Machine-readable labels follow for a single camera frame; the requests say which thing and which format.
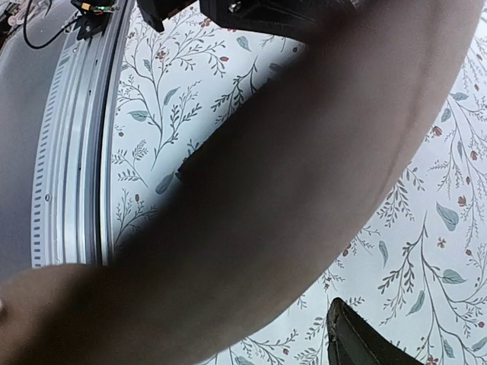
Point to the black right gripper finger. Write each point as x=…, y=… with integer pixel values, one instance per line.
x=352, y=341

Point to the brown cardboard box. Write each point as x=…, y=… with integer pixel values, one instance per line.
x=264, y=212

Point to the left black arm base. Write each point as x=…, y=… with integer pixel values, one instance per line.
x=94, y=16

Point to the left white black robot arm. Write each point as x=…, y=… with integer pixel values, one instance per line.
x=292, y=19

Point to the floral patterned table mat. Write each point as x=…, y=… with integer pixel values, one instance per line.
x=416, y=271

